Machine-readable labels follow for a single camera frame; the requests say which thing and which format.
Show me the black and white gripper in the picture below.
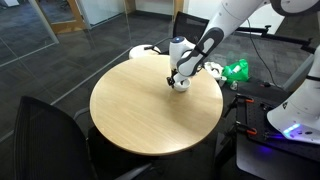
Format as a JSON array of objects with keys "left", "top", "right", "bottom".
[{"left": 166, "top": 69, "right": 186, "bottom": 88}]

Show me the white ceramic bowl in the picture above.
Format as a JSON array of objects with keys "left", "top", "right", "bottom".
[{"left": 173, "top": 78, "right": 191, "bottom": 92}]

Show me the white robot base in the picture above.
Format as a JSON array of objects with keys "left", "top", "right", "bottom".
[{"left": 267, "top": 46, "right": 320, "bottom": 145}]

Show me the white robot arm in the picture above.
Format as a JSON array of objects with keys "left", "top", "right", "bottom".
[{"left": 167, "top": 0, "right": 320, "bottom": 91}]

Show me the white round stool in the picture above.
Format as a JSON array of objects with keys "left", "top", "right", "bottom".
[{"left": 129, "top": 44, "right": 161, "bottom": 59}]

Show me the black office chair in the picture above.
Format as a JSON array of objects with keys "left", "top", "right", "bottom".
[{"left": 165, "top": 11, "right": 209, "bottom": 44}]

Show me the green plastic bag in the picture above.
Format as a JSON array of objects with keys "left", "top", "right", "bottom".
[{"left": 222, "top": 59, "right": 249, "bottom": 84}]

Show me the black perforated mounting board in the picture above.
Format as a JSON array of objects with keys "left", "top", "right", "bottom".
[{"left": 236, "top": 97, "right": 320, "bottom": 162}]

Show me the near black mesh chair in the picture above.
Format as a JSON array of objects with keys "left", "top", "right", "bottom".
[{"left": 13, "top": 95, "right": 153, "bottom": 180}]

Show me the orange handled clamp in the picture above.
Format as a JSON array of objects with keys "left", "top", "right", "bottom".
[
  {"left": 228, "top": 94, "right": 254, "bottom": 108},
  {"left": 234, "top": 121, "right": 257, "bottom": 135}
]

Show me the black camera stand bar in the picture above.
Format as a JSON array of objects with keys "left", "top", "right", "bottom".
[{"left": 236, "top": 25, "right": 316, "bottom": 54}]

